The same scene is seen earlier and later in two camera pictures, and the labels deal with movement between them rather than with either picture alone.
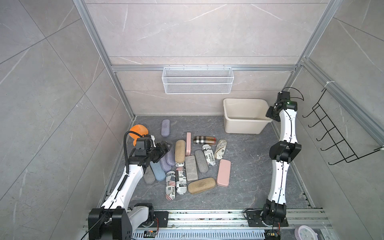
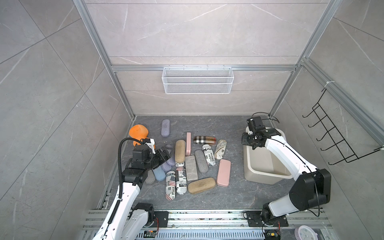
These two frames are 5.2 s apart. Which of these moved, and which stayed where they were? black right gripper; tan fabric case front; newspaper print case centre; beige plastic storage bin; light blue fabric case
Moved: black right gripper; beige plastic storage bin
Stayed: newspaper print case centre; light blue fabric case; tan fabric case front
